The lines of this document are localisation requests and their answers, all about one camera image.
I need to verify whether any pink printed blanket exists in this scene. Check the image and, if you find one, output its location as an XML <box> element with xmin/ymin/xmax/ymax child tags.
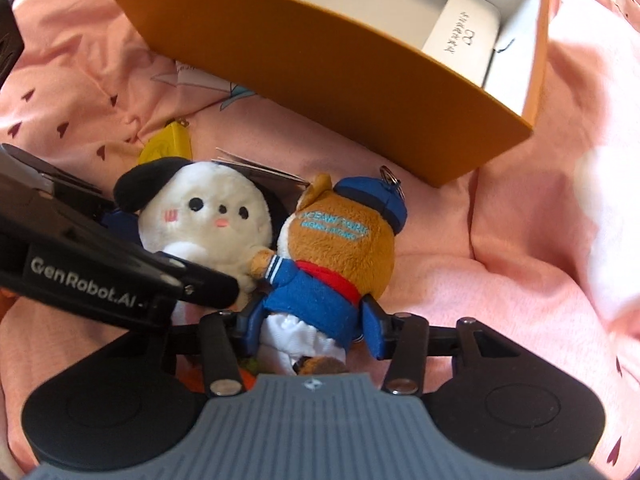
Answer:
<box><xmin>0</xmin><ymin>0</ymin><xmax>640</xmax><ymax>480</ymax></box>

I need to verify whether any white glasses case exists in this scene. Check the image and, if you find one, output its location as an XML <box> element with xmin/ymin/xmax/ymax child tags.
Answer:
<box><xmin>421</xmin><ymin>0</ymin><xmax>501</xmax><ymax>89</ymax></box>

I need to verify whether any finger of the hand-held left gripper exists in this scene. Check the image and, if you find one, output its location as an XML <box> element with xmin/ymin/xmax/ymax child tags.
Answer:
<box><xmin>101</xmin><ymin>206</ymin><xmax>144</xmax><ymax>251</ymax></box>
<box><xmin>144</xmin><ymin>251</ymin><xmax>242</xmax><ymax>310</ymax></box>

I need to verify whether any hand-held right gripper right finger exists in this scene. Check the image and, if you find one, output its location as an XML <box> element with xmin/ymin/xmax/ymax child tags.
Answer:
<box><xmin>360</xmin><ymin>293</ymin><xmax>507</xmax><ymax>397</ymax></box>

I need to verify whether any orange cardboard box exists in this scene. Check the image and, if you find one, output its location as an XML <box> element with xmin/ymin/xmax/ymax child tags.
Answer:
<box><xmin>97</xmin><ymin>0</ymin><xmax>554</xmax><ymax>189</ymax></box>

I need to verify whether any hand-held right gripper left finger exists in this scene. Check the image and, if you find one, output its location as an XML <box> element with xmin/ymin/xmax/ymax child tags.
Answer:
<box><xmin>169</xmin><ymin>300</ymin><xmax>266</xmax><ymax>399</ymax></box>

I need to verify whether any white dog plush toy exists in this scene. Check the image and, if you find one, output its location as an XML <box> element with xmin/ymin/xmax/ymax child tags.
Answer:
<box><xmin>112</xmin><ymin>156</ymin><xmax>289</xmax><ymax>327</ymax></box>

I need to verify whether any brown bear plush keychain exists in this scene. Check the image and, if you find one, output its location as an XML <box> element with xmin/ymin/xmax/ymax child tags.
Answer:
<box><xmin>249</xmin><ymin>165</ymin><xmax>409</xmax><ymax>377</ymax></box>

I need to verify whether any orange object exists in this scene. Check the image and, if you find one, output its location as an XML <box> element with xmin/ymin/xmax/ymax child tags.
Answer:
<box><xmin>177</xmin><ymin>359</ymin><xmax>259</xmax><ymax>394</ymax></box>

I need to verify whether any yellow keychain charm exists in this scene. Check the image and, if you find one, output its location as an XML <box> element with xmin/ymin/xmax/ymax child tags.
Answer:
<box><xmin>137</xmin><ymin>118</ymin><xmax>194</xmax><ymax>167</ymax></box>

